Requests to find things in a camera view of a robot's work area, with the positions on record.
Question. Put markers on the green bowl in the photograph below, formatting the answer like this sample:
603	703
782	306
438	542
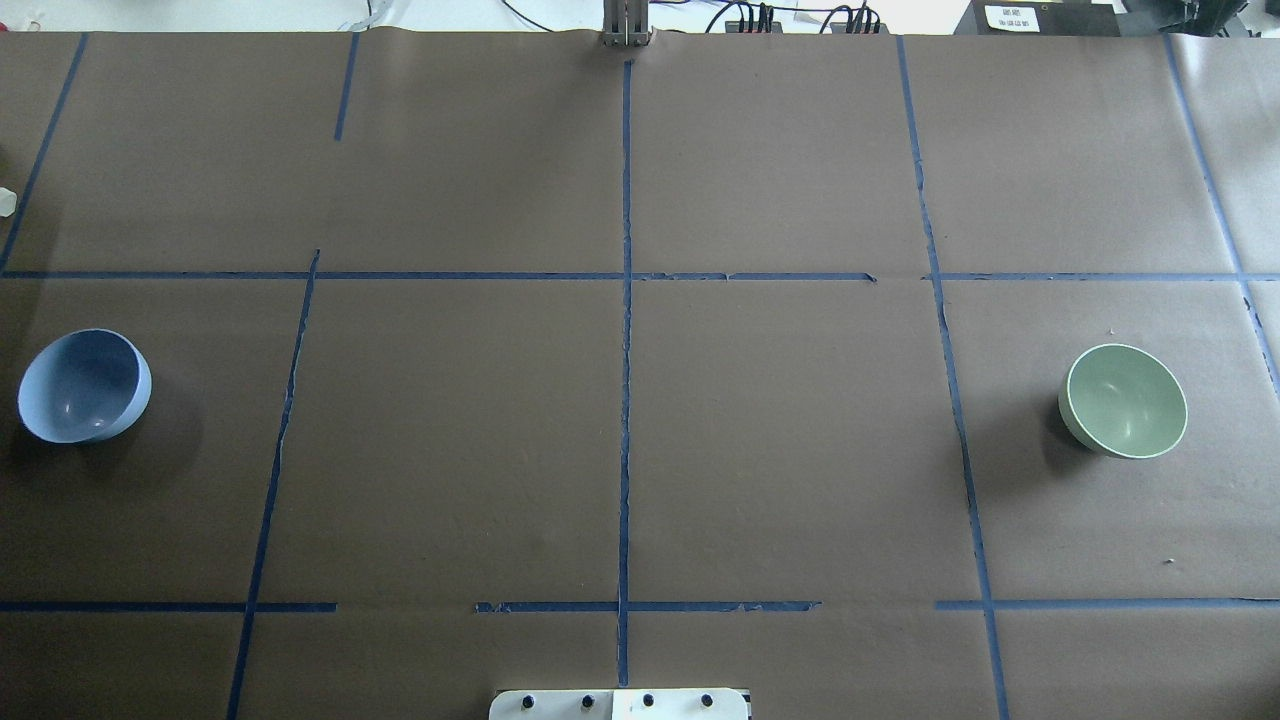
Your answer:
1119	401

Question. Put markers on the blue bowl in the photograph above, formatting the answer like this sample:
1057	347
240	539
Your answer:
85	387

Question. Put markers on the black box with label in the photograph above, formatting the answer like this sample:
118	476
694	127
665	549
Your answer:
1042	18

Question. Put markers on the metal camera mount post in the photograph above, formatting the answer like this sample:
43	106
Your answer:
626	23

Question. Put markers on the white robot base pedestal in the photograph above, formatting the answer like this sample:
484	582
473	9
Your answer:
623	703

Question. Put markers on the black power strip with cables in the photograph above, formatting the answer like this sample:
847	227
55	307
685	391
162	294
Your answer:
767	19

